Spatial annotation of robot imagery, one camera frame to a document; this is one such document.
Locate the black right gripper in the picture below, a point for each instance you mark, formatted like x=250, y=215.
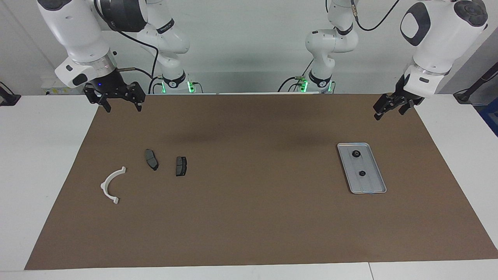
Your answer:
x=113, y=87

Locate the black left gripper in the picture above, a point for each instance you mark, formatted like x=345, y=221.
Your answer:
x=404, y=97

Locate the large black bearing gear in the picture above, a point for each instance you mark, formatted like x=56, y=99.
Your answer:
x=356, y=154

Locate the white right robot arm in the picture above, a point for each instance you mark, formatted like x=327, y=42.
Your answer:
x=78, y=35

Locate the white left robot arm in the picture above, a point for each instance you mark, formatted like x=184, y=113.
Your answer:
x=439, y=39

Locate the silver metal tray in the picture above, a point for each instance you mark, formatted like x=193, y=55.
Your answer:
x=373, y=184

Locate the curved dark brake pad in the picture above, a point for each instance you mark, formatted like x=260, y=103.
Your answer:
x=151, y=159

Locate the white power box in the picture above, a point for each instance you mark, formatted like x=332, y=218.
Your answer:
x=50, y=90

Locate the black stand with pole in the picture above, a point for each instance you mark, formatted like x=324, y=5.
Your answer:
x=465, y=95

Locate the rectangular dark brake pad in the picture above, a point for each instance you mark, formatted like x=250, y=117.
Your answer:
x=181, y=166

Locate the blue box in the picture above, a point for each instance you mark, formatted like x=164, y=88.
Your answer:
x=491, y=116

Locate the black table clamp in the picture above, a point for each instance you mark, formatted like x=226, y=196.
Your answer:
x=9, y=99

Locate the brown table mat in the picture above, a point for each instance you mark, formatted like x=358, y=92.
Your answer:
x=249, y=217

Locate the white curved plastic bracket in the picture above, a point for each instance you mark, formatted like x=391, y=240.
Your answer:
x=103, y=186

